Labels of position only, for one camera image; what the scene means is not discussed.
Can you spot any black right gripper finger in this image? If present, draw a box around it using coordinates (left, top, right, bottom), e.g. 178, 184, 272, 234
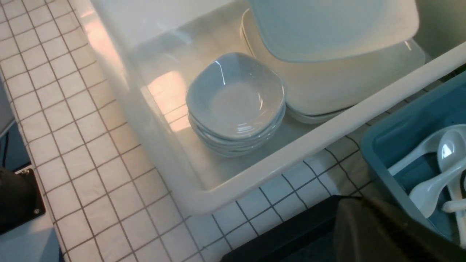
333, 198, 466, 262

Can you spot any white ceramic soup spoon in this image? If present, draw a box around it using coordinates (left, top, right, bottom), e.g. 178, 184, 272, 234
437, 129, 465, 201

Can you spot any large white square plate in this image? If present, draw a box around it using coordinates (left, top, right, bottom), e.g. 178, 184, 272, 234
249, 0, 420, 63

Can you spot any black plastic tray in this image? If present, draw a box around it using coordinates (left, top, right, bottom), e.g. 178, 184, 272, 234
221, 195, 360, 262

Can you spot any white spoon in bin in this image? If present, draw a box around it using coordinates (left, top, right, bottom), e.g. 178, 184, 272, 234
409, 167, 465, 218

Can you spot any blue plastic bin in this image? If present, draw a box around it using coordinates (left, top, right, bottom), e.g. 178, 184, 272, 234
360, 71, 466, 248

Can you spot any stack of white plates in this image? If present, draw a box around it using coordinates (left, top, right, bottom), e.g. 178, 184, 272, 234
240, 9, 426, 123

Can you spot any stack of white bowls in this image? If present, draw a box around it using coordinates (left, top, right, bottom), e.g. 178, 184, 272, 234
185, 52, 287, 157

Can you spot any large white plastic tub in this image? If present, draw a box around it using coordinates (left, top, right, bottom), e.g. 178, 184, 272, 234
73, 0, 465, 215

